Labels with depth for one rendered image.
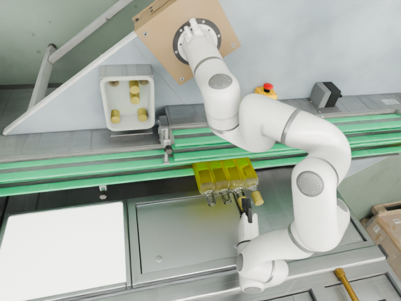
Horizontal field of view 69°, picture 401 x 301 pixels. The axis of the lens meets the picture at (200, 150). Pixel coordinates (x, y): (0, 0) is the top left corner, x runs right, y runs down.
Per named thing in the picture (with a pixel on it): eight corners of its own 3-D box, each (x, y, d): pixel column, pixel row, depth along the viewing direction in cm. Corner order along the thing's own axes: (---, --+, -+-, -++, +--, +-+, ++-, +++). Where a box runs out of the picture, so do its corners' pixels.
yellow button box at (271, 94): (251, 100, 124) (258, 110, 119) (255, 85, 119) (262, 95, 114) (267, 99, 126) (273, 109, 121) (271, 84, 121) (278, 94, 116)
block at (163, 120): (157, 134, 117) (159, 146, 112) (157, 115, 111) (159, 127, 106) (166, 133, 118) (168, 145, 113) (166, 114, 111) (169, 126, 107)
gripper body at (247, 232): (257, 258, 95) (253, 227, 103) (264, 242, 88) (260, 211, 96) (234, 256, 95) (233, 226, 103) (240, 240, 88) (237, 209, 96)
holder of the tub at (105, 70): (110, 126, 118) (110, 140, 112) (99, 64, 98) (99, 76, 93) (152, 124, 121) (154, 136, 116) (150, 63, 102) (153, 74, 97)
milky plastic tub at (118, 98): (107, 117, 114) (107, 132, 108) (99, 64, 98) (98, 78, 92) (152, 114, 117) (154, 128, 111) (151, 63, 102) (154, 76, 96)
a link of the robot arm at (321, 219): (274, 193, 77) (247, 218, 66) (327, 135, 65) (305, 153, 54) (324, 239, 72) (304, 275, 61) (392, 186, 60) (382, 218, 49)
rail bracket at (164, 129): (159, 149, 114) (164, 173, 105) (159, 115, 102) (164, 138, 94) (167, 149, 114) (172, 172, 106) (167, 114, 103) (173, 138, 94)
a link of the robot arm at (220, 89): (225, 49, 77) (246, 86, 67) (228, 88, 87) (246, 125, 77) (190, 59, 76) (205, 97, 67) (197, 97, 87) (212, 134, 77)
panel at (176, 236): (8, 218, 108) (-20, 318, 84) (5, 213, 106) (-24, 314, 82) (236, 189, 128) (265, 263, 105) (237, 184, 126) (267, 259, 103)
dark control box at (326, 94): (308, 97, 130) (317, 108, 125) (315, 81, 125) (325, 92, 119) (324, 96, 132) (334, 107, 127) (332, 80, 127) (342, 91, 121)
